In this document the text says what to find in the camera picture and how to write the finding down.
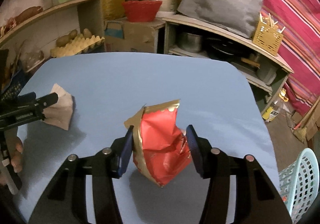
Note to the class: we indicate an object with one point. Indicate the potato on egg tray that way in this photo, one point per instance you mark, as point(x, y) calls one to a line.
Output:
point(65, 39)

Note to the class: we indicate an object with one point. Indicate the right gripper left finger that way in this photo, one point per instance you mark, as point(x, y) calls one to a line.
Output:
point(64, 198)

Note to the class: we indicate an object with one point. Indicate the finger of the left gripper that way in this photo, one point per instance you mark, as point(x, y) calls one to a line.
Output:
point(27, 113)
point(18, 101)

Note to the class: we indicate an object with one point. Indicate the blue table cloth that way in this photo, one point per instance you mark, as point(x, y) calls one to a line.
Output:
point(108, 88)

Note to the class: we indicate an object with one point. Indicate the wooden wall shelf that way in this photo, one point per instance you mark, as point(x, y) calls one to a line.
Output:
point(40, 31)

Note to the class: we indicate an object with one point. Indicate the yellow utensil basket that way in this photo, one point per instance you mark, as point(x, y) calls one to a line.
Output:
point(268, 34)

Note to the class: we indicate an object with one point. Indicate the white paper bag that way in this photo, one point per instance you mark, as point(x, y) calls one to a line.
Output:
point(60, 114)

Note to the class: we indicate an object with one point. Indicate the red plastic basket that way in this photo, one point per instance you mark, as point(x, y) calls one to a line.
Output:
point(141, 11)

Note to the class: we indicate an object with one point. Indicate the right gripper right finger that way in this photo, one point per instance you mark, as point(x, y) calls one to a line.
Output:
point(257, 200)

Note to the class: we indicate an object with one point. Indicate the person's left hand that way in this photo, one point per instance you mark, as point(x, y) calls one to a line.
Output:
point(15, 147)

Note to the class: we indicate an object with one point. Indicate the cardboard box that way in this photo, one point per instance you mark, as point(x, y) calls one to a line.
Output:
point(124, 36)

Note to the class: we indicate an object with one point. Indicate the grey fabric cover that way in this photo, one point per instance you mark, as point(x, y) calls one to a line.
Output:
point(237, 16)

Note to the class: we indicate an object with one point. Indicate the small oil bottle on floor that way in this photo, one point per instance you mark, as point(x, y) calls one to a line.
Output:
point(274, 109)

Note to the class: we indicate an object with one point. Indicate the low wooden cabinet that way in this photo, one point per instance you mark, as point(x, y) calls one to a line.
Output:
point(266, 73)

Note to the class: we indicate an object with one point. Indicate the yellow egg tray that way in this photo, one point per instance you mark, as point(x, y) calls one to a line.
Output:
point(78, 45)

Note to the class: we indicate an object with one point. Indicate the sweet potato on shelf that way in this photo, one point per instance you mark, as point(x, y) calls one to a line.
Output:
point(28, 13)

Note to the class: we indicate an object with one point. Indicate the dark blue plastic crate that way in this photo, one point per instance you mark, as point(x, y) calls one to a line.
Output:
point(17, 83)

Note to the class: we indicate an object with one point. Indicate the red gold snack bag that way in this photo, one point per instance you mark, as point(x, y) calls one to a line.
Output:
point(160, 147)

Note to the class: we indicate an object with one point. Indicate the light blue waste basket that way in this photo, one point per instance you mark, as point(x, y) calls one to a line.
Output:
point(299, 184)

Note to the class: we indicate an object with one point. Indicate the pink striped curtain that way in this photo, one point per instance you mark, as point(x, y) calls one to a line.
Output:
point(299, 47)

